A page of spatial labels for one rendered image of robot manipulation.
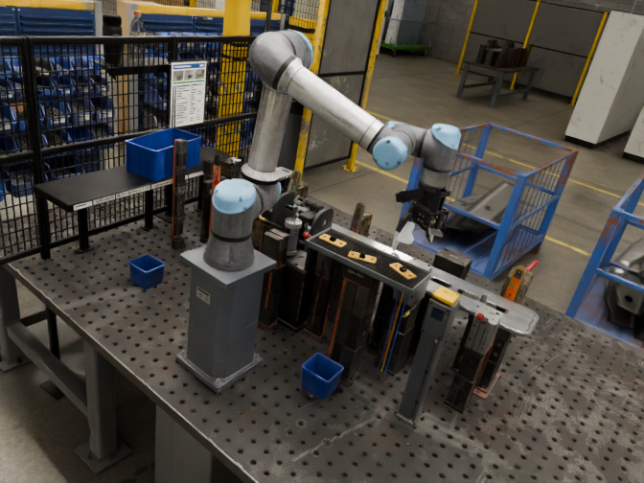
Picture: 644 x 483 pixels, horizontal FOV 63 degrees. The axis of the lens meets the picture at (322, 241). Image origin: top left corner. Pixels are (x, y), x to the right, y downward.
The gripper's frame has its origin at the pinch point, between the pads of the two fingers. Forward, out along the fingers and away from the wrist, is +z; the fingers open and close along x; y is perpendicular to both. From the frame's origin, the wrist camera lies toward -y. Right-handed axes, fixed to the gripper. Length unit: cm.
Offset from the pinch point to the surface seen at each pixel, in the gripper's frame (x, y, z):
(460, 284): 37.3, -4.7, 24.7
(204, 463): -50, -18, 81
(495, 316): 24.0, 19.2, 18.7
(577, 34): 1087, -601, -21
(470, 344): 18.5, 17.4, 28.9
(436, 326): 0.8, 15.9, 17.6
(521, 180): 194, -87, 34
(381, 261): -2.2, -7.2, 8.6
